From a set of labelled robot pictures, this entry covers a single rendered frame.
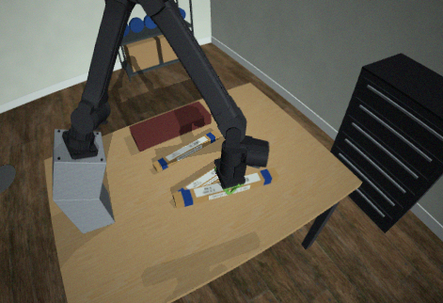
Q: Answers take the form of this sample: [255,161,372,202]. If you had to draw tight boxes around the long tan cardboard box with blue bands and white label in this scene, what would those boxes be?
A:
[173,167,278,209]

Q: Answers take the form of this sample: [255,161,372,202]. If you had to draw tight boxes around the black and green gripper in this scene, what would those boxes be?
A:
[214,158,245,195]

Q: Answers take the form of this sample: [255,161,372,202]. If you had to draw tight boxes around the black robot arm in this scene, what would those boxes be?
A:
[62,0,269,179]

